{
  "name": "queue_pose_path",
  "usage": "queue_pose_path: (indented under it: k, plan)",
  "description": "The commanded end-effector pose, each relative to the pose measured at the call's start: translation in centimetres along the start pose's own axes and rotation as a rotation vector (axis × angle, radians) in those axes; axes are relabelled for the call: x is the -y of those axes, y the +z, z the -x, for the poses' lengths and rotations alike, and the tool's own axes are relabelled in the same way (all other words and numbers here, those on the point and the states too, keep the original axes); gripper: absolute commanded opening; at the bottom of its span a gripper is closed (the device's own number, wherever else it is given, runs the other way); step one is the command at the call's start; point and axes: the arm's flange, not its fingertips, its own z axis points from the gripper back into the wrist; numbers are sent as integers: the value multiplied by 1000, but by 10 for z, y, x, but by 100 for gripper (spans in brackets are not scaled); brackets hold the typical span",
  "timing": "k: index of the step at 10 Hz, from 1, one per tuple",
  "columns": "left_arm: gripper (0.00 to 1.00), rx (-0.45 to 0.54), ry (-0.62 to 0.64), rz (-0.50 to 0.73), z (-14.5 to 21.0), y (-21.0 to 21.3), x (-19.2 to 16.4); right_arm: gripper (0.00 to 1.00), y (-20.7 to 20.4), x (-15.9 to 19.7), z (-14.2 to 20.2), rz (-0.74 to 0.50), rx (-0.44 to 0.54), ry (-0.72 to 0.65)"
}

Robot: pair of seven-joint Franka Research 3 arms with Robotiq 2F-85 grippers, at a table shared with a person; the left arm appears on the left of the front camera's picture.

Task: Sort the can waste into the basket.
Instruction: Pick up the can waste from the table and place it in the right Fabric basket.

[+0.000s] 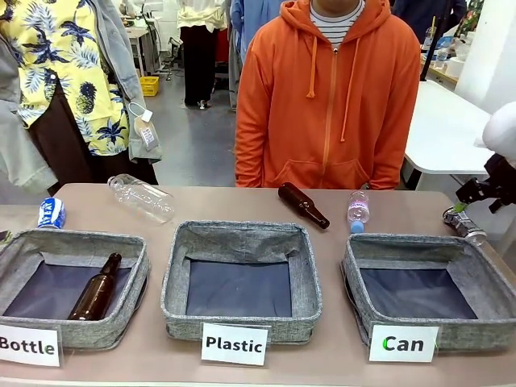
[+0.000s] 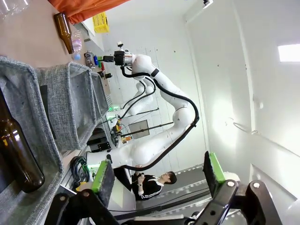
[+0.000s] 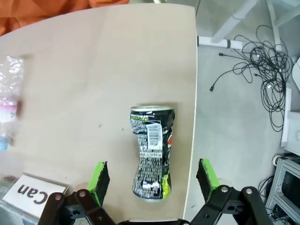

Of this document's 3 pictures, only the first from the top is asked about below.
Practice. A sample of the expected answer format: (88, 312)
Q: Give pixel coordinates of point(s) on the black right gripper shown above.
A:
(502, 177)

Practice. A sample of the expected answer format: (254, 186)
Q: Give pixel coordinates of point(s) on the dark silver drink can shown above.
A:
(463, 225)

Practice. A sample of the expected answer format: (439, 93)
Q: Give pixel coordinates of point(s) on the blue white drink can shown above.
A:
(51, 213)

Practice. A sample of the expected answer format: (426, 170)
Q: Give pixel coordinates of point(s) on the small pink label water bottle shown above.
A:
(359, 209)

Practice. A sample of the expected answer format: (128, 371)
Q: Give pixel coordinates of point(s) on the large clear plastic bottle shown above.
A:
(145, 201)

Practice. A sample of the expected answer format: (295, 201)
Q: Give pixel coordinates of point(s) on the brown glass bottle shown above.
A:
(300, 201)
(94, 292)

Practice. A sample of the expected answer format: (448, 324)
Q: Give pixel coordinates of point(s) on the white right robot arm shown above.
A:
(502, 129)

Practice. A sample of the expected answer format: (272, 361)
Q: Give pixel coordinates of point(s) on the grey fabric basket can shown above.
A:
(463, 262)

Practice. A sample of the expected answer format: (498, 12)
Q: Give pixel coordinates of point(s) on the grey fabric basket bottle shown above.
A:
(133, 274)

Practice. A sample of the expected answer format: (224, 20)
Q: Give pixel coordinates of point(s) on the white sign reading Can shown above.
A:
(403, 344)

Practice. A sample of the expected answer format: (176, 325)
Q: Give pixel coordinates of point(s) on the grey fabric basket plastic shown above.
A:
(242, 242)

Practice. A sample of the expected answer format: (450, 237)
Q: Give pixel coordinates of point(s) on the white background table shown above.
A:
(443, 129)

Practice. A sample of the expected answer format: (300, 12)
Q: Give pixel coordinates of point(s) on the white sign reading Bottle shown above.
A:
(28, 346)

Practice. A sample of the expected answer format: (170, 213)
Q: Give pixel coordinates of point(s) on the dark brown garment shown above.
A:
(64, 141)

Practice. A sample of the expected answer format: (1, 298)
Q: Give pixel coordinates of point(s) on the background water bottle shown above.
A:
(441, 60)

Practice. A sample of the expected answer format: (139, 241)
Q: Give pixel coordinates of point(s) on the black pole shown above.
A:
(429, 44)

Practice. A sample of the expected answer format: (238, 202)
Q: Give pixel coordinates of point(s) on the paper garment tags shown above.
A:
(147, 131)

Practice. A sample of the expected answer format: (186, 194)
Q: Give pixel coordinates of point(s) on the person in dark blue top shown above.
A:
(427, 18)

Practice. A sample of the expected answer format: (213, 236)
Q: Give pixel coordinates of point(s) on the yellow floral shirt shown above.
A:
(44, 48)

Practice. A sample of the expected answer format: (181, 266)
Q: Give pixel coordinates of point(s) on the person in orange hoodie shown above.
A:
(302, 101)

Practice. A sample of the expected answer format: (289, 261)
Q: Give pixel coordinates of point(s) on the yellow plastic crate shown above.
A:
(149, 86)

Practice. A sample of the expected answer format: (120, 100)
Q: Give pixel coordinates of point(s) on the person in pineapple shirt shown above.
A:
(121, 60)

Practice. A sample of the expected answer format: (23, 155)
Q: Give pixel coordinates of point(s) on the white sign reading Plastic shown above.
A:
(234, 344)

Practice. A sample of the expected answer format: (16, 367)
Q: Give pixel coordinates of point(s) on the person in black skirt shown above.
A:
(199, 52)

